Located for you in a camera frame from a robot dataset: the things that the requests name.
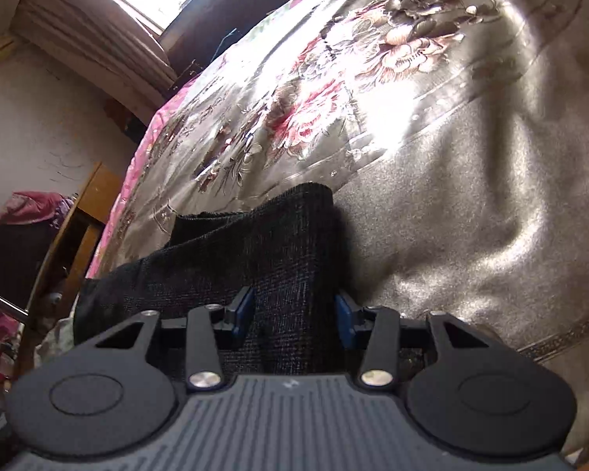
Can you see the light wooden cabinet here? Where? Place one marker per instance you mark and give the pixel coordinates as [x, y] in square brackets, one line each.
[95, 191]

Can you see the blue plastic object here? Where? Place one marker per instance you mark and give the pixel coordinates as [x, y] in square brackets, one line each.
[229, 37]

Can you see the dark grey checked pants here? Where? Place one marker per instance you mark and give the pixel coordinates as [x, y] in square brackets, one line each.
[284, 255]

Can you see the beige patterned curtain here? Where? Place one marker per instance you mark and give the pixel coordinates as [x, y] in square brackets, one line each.
[93, 44]

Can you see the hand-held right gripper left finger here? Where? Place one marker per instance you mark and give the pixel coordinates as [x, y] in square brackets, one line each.
[244, 314]

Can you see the gold floral satin bedspread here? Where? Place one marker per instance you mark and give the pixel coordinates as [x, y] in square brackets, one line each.
[446, 181]

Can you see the pink purple cloth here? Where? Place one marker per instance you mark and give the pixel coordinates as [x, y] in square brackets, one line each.
[34, 206]

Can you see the dark furniture piece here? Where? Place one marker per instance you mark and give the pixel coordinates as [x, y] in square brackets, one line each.
[192, 67]

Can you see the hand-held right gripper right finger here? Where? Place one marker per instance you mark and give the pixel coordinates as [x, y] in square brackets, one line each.
[344, 321]

